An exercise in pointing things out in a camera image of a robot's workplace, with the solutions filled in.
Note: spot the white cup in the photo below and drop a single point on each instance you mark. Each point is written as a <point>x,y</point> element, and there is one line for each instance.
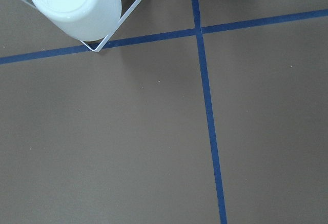
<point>84,20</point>

